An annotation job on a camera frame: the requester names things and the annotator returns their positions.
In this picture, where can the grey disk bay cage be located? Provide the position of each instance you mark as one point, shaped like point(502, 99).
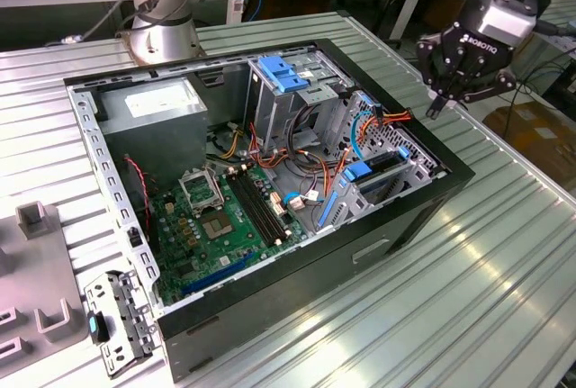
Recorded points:
point(355, 210)

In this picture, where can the grey parts rack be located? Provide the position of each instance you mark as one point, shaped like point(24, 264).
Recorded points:
point(40, 271)

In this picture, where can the hard disk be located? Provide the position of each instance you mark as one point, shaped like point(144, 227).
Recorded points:
point(357, 171)

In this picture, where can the cardboard box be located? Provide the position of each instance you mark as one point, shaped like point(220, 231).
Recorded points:
point(540, 145)

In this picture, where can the blue expansion slot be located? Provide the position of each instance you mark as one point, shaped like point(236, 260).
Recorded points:
point(216, 275)

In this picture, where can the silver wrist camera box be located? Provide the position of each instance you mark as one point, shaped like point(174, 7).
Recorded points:
point(504, 23)

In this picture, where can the metal slat side table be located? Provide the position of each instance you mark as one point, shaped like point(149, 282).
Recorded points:
point(560, 7)

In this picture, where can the green motherboard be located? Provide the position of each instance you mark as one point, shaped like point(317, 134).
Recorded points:
point(243, 235)

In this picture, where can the black PC case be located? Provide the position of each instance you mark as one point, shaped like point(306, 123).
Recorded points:
point(292, 280)

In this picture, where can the grey expansion card bracket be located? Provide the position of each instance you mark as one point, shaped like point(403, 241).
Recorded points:
point(126, 316)

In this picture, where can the black case fan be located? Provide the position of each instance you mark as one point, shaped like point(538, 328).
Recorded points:
point(135, 199)

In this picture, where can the black RAM slot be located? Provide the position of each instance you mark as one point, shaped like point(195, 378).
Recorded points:
point(254, 208)
point(249, 209)
point(265, 204)
point(260, 206)

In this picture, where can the grey power supply unit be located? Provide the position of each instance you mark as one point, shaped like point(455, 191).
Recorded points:
point(153, 136)

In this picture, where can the CPU socket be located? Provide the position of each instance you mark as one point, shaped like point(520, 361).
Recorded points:
point(217, 226)

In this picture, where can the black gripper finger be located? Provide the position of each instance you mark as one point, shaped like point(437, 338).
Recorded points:
point(425, 61)
point(490, 86)

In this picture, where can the grey optical drive cage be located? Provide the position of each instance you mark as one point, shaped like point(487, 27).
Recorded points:
point(279, 113)

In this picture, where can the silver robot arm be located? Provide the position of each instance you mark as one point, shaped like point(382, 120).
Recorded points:
point(166, 28)

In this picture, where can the blue drive cage latch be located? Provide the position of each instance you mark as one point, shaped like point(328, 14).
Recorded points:
point(281, 75)

